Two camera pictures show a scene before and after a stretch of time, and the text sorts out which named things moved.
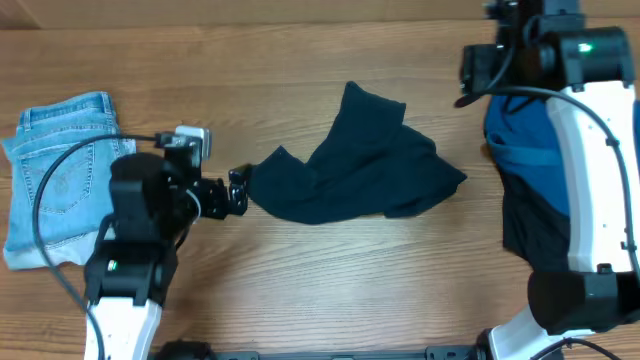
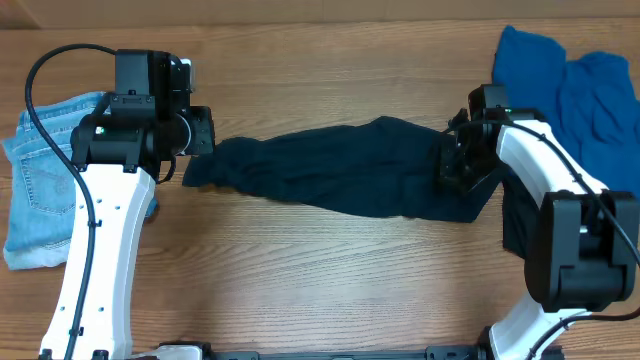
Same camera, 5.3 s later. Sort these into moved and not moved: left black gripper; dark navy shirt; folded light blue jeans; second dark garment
Moved: dark navy shirt; left black gripper
Not moved: second dark garment; folded light blue jeans
